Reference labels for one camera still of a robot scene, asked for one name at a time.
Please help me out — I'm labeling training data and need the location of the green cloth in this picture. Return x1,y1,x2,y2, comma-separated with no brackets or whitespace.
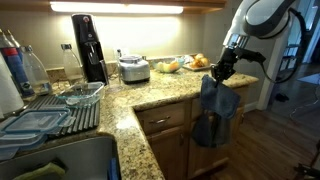
13,162,66,180

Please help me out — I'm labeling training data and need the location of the metal drawer handle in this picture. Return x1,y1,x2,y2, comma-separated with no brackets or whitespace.
148,115,172,125

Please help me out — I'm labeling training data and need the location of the blue bottle red band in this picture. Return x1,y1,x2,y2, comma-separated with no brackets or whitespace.
0,29,36,99

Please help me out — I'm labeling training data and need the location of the wide wooden cabinet door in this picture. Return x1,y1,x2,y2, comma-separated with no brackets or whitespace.
187,106,246,179

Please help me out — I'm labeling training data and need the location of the steel kitchen sink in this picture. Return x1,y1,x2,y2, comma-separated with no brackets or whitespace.
0,134,121,180

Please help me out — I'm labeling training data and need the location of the small wooden drawer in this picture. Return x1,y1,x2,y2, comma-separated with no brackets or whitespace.
136,101,187,136

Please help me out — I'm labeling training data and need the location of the white rectangular plate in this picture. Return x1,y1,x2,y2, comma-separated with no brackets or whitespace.
182,61,213,72

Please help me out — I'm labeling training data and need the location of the grey hanging towel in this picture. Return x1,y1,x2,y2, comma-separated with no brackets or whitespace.
214,113,233,147

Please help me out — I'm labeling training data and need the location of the clear plastic container lid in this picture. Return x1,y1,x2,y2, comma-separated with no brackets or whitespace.
0,106,76,135

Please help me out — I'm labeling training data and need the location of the wooden upper cabinet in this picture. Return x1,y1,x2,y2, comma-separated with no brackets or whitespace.
0,0,228,15

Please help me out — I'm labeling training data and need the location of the black tripod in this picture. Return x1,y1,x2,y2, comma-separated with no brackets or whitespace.
293,139,320,180

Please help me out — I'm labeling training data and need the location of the blue terry towel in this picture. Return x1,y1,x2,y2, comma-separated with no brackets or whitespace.
199,73,242,120

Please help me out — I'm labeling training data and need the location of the glass baking dish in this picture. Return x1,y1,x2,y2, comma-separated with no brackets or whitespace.
55,81,106,108

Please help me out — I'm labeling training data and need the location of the under-cabinet light strip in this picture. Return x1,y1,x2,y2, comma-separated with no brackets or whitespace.
49,1,184,15

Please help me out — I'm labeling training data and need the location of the glass fruit bowl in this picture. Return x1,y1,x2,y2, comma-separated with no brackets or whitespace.
152,57,185,74

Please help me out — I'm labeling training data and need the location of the narrow wooden cabinet door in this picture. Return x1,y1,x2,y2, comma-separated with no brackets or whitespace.
146,125,188,180

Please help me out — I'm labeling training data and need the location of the large clear plastic bottle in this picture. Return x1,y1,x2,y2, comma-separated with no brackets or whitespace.
20,44,53,96

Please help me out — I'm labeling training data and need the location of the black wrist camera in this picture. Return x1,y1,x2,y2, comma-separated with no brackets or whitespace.
233,46,267,64

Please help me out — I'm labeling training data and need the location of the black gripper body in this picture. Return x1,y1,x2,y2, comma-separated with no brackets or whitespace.
211,46,240,83

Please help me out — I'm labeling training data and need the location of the clear bottle metal cap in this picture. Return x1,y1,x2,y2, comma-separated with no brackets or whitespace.
60,43,84,84

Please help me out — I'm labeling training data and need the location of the yellow fruit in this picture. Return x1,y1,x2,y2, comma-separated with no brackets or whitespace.
156,60,181,73

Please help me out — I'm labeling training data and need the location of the grey ribbed drying mat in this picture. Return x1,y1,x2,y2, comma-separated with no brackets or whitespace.
24,94,101,135

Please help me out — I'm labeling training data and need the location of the white wall outlet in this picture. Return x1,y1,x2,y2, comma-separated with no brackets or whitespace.
114,47,130,60

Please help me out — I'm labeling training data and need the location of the black coffee maker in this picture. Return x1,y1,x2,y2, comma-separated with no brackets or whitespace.
70,13,109,85

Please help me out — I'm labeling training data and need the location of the clear container blue lid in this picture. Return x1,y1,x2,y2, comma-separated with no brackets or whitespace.
0,131,48,162

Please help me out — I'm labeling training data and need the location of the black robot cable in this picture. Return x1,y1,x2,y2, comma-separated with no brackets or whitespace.
259,8,309,84

